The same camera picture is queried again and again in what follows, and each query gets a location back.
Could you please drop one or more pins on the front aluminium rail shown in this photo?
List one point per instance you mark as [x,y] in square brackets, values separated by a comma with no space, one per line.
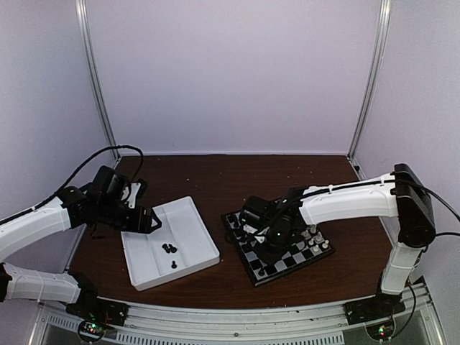
[324,323]

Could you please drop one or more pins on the right circuit board with LEDs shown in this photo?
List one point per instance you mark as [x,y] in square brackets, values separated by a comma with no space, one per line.
[381,331]

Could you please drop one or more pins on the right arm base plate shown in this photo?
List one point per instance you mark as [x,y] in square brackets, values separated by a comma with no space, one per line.
[371,309]

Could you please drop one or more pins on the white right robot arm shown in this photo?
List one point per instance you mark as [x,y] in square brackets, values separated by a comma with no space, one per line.
[398,194]

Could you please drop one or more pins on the right aluminium frame post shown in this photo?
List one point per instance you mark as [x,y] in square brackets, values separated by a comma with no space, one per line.
[380,42]

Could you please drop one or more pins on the left circuit board with LEDs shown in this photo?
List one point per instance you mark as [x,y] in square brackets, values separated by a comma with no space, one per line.
[90,332]

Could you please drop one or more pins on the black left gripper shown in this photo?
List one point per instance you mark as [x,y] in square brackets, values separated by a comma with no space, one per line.
[141,224]

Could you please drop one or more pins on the aluminium frame post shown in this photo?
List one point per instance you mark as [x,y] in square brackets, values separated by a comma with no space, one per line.
[380,42]
[85,32]

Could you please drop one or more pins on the circuit board with leds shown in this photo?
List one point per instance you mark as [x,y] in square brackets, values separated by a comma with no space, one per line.
[90,332]
[381,331]

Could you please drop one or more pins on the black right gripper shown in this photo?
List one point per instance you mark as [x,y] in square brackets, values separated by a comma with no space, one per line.
[268,257]

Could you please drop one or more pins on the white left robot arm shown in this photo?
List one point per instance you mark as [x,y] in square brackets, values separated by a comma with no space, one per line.
[26,228]

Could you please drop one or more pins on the white pawn six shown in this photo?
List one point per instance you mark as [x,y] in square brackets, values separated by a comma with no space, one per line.
[306,235]

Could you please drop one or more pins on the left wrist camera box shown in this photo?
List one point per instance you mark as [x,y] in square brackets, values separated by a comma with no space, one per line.
[133,191]

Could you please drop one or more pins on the black pieces pile in tray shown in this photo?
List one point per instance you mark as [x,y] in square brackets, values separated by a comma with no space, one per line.
[170,249]

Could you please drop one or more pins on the black and grey chessboard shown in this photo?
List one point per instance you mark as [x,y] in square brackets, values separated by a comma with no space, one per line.
[297,256]

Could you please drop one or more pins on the white compartment tray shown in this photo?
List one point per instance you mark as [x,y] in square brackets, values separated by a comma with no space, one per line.
[180,247]

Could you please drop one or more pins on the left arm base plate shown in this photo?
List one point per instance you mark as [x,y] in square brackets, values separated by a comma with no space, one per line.
[102,312]

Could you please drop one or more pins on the left aluminium frame post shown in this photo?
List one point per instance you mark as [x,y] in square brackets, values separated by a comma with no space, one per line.
[85,32]

